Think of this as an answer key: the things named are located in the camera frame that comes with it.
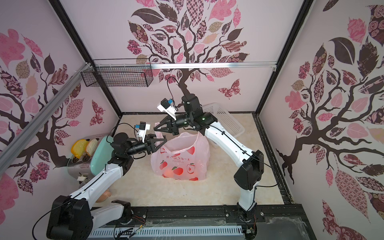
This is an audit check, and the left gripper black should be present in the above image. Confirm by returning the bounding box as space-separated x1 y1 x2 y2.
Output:
125 133 167 156

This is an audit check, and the pink printed plastic bag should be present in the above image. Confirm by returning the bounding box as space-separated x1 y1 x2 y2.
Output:
151 132 211 181

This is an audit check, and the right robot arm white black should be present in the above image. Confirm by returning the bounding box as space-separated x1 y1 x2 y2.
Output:
154 94 265 222

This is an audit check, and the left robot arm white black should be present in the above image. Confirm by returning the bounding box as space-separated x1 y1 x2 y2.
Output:
47 133 167 240

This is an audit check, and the mint green cutting board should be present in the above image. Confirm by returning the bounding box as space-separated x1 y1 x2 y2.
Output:
90 136 114 176

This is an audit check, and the pale bread slice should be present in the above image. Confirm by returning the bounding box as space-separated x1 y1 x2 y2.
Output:
86 139 99 157

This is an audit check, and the white perforated plastic basket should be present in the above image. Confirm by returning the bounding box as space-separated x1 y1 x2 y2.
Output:
203 103 245 138

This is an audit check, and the pink cup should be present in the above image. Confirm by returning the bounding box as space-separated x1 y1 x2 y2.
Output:
96 190 112 203

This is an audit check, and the yellow toast slice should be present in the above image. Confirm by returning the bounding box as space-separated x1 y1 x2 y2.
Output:
71 139 89 159

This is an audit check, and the silver toaster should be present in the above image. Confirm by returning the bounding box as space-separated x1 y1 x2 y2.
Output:
67 136 102 180

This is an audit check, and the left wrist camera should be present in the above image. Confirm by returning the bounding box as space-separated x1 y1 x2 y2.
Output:
134 122 151 143

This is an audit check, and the black wire wall basket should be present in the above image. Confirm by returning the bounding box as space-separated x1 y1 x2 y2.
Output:
81 57 154 87

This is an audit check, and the white slotted cable duct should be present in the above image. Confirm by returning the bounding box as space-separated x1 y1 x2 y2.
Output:
88 226 244 240

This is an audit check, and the aluminium rail left wall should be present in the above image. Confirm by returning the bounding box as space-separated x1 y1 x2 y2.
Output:
1 63 91 174

